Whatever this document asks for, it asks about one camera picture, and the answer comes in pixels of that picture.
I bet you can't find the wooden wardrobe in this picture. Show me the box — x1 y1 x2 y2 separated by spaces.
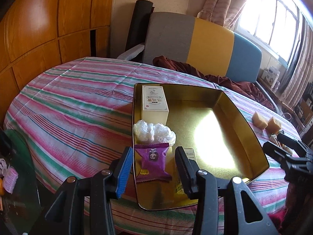
1 0 113 117

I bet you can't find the yellow plush toy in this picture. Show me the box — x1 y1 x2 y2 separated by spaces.
269 134 293 155

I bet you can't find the dark red blanket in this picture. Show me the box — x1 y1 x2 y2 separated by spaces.
152 56 274 111

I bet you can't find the white plastic bag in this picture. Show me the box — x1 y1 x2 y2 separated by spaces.
133 120 176 146

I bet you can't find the gold metal tray box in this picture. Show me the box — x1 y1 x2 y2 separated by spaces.
135 84 269 211

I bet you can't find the white printed carton box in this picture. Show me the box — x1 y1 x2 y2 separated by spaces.
141 85 169 125

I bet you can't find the black rolled mat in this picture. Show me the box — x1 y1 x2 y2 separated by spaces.
125 0 154 51

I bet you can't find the purple snack packet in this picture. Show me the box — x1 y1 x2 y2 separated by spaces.
135 143 172 183

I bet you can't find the small white labelled box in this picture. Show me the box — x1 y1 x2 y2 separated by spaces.
174 147 197 195

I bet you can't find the pink patterned curtain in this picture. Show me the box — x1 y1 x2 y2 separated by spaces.
197 0 312 108

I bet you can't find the yellow sponge block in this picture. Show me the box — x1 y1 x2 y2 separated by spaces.
266 117 282 134
252 112 268 130

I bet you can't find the white appliance box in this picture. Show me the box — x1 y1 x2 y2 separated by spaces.
261 66 280 88

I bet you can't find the green glass side table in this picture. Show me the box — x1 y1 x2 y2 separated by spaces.
1 129 41 234

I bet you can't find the grey yellow blue headboard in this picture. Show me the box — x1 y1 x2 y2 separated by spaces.
117 11 263 83

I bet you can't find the striped pink green bedsheet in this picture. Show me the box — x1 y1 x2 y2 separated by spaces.
4 57 300 234

